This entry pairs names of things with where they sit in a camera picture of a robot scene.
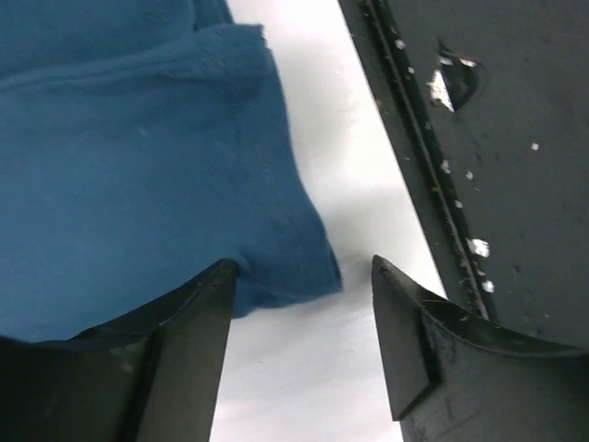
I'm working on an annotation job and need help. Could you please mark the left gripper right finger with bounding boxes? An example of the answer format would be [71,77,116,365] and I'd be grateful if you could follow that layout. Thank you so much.
[371,256,588,442]

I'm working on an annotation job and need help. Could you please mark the blue t shirt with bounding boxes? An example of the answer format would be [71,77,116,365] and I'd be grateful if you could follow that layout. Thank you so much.
[1,1,342,342]

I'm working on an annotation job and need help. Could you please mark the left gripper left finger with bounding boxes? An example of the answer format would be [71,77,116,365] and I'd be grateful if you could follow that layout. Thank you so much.
[1,260,237,442]

